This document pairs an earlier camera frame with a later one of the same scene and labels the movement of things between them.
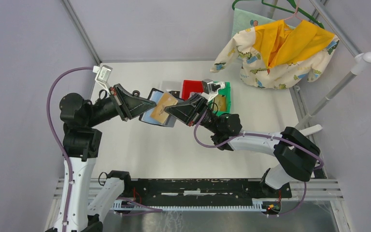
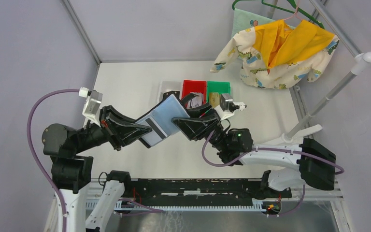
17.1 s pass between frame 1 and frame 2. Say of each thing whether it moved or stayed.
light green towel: stayed
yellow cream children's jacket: stayed
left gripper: moved
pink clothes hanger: stayed
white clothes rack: stayed
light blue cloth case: moved
